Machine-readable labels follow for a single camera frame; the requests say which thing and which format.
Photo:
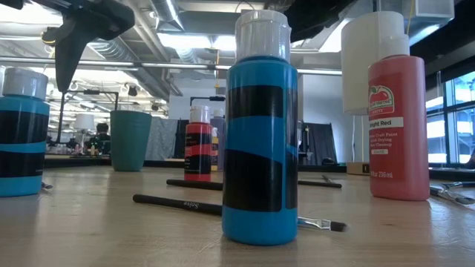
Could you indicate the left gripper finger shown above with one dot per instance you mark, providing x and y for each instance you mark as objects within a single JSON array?
[{"x": 72, "y": 48}]

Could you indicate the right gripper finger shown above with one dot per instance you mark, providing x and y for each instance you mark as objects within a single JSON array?
[{"x": 308, "y": 18}]

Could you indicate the small blue striped paint bottle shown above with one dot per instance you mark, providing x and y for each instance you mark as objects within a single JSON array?
[
  {"x": 259, "y": 130},
  {"x": 22, "y": 130}
]

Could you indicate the large purple paint bottle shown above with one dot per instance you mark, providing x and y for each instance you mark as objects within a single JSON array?
[{"x": 221, "y": 144}]

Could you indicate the small orange striped paint bottle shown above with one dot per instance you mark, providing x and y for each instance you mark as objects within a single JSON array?
[{"x": 215, "y": 152}]

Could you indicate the large bright red paint bottle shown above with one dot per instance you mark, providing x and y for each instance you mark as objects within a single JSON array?
[{"x": 399, "y": 148}]

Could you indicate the small red striped paint bottle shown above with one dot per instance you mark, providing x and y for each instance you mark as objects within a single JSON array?
[{"x": 198, "y": 148}]

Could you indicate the long linear ceiling light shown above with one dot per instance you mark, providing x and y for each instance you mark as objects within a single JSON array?
[{"x": 111, "y": 63}]

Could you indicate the table lamp white shade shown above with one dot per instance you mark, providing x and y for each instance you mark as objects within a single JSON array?
[{"x": 363, "y": 55}]

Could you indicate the black ceiling spotlight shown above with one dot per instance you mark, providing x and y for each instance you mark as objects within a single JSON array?
[{"x": 132, "y": 91}]

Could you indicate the distant white-shade lamp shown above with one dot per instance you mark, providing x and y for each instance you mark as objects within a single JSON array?
[{"x": 84, "y": 121}]

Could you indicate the person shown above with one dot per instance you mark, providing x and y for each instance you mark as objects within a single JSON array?
[{"x": 101, "y": 135}]

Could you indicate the distant cluttered workbench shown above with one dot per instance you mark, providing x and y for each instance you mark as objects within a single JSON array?
[{"x": 74, "y": 148}]

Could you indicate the dark green plastic cup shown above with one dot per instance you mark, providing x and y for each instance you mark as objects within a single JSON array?
[{"x": 130, "y": 141}]

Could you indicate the grey ceiling air unit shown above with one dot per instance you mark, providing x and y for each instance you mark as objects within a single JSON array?
[{"x": 434, "y": 11}]

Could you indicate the black fabric backdrop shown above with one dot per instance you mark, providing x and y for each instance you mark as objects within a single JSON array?
[{"x": 321, "y": 144}]

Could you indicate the grey fabric cover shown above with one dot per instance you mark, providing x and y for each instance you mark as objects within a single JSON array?
[{"x": 161, "y": 139}]

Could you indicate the clear plastic bin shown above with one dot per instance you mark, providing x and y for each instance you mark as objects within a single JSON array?
[{"x": 302, "y": 157}]

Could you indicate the dark-framed window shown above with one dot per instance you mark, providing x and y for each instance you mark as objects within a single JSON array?
[{"x": 460, "y": 122}]

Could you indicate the black metal frame stand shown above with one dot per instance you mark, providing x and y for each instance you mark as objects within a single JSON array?
[{"x": 100, "y": 92}]

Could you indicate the silver spiral air duct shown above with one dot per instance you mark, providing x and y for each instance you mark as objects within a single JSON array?
[{"x": 167, "y": 13}]

